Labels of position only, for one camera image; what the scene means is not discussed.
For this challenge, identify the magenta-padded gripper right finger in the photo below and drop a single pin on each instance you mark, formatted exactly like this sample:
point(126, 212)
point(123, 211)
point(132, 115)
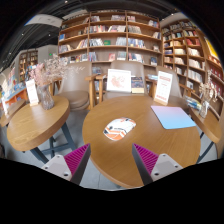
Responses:
point(146, 160)

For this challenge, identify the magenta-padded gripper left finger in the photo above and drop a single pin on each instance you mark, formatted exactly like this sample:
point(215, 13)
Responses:
point(76, 160)

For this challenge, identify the white orange patterned computer mouse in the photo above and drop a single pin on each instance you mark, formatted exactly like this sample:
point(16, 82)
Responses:
point(118, 128)

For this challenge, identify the light blue pink mouse pad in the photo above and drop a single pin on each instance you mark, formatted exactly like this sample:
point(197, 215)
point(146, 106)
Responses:
point(173, 117)

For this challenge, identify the round wooden side table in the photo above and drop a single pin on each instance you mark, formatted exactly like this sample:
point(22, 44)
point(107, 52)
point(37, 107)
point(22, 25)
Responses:
point(36, 123)
point(210, 125)

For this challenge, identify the glass vase with dried flowers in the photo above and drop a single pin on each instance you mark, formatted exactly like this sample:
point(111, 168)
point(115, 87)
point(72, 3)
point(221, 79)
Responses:
point(46, 96)
point(205, 108)

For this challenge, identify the stack of colourful books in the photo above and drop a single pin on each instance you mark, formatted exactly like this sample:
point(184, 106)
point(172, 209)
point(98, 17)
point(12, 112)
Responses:
point(193, 102)

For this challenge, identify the white sign with wooden base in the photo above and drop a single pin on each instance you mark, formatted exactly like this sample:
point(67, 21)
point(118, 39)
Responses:
point(163, 87)

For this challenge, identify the dark cover book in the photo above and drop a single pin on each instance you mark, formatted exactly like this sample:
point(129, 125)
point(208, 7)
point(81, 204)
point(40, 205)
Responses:
point(137, 85)

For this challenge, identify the beige wooden-armed armchair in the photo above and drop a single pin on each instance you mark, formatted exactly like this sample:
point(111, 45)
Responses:
point(75, 83)
point(176, 86)
point(128, 65)

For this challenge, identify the small white red sign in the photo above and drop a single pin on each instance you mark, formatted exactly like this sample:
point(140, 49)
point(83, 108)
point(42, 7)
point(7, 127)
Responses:
point(32, 92)

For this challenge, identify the stack of light blue magazines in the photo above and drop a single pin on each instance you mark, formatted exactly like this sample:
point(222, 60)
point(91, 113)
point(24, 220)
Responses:
point(152, 77)

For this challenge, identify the white framed red picture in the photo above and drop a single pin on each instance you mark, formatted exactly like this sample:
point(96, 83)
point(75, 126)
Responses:
point(118, 80)

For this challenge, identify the distant wooden bookshelf unit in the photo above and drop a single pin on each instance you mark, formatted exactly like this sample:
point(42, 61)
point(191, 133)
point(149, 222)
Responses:
point(28, 60)

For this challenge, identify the curved wooden bookshelf unit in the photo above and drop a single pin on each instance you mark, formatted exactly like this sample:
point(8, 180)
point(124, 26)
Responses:
point(190, 50)

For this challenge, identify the wide wooden bookshelf unit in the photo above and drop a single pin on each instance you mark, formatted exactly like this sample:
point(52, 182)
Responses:
point(110, 33)

